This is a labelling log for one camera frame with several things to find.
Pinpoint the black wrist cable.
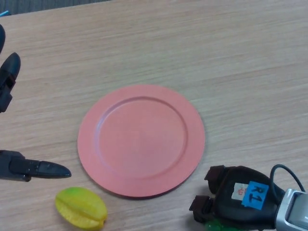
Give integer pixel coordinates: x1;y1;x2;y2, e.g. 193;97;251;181
269;164;306;205

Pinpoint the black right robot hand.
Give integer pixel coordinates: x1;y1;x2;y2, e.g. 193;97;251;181
189;165;286;231

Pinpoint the pink round plate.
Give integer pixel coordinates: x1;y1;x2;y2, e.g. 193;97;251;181
77;84;205;200

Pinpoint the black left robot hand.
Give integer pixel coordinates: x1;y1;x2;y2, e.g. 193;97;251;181
0;24;72;182

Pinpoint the yellow green starfruit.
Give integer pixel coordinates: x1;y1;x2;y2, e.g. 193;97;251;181
55;187;108;230

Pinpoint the green grapes bunch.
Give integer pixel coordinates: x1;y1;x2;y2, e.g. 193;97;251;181
204;218;241;231

